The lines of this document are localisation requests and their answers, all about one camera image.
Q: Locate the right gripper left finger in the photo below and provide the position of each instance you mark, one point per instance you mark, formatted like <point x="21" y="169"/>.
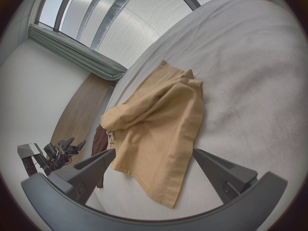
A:
<point x="86" y="177"/>

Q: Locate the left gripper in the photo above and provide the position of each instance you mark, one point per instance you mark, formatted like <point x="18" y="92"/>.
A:
<point x="68" y="151"/>

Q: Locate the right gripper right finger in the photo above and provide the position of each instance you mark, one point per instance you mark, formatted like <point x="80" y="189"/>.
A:
<point x="223" y="177"/>

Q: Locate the mustard yellow trousers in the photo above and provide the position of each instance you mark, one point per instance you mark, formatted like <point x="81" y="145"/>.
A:
<point x="156" y="129"/>

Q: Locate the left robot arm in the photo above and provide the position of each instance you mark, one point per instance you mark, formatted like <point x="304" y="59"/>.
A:
<point x="26" y="150"/>

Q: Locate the bed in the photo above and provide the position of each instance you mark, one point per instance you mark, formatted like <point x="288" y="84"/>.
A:
<point x="240" y="80"/>

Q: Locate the brown shorts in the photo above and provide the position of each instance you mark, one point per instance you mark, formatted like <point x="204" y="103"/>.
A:
<point x="98" y="143"/>

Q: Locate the grey-green curtain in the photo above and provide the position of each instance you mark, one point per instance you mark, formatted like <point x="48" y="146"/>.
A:
<point x="79" y="54"/>

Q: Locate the window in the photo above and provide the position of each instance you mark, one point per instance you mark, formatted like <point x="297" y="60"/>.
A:
<point x="144" y="20"/>

